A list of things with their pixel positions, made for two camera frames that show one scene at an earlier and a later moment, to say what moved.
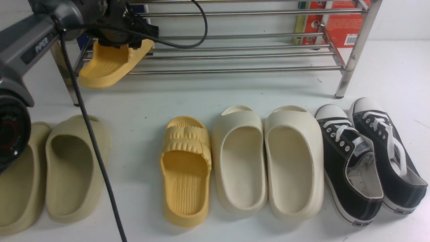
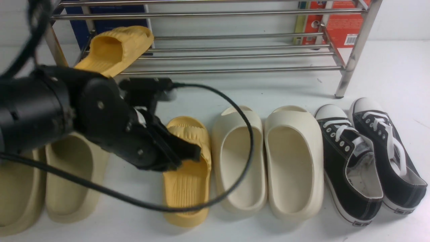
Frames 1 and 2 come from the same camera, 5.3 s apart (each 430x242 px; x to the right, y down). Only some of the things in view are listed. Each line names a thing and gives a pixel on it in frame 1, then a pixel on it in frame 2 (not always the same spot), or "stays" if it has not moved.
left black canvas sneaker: x=351 y=166 stays
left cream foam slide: x=239 y=161 stays
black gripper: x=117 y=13 to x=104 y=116
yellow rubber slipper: x=186 y=163 stays
